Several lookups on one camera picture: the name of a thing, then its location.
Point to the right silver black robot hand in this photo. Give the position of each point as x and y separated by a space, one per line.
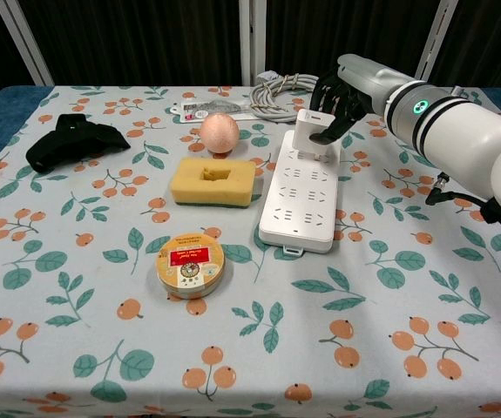
363 82

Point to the white plug adapter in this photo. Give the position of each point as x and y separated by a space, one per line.
309 130

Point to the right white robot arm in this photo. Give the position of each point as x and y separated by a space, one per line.
459 130

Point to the white power strip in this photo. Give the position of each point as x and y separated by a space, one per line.
298 209

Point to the floral tablecloth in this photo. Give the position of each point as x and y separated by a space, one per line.
276 339

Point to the clear plastic packet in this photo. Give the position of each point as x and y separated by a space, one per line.
219 109

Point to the pink peach ball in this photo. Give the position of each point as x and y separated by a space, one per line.
219 132

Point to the yellow sponge with hole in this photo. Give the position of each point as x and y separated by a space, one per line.
189 185

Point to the round tin with red label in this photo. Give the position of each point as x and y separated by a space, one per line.
191 265

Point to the white frame post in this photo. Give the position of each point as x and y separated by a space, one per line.
252 39
437 39
23 43

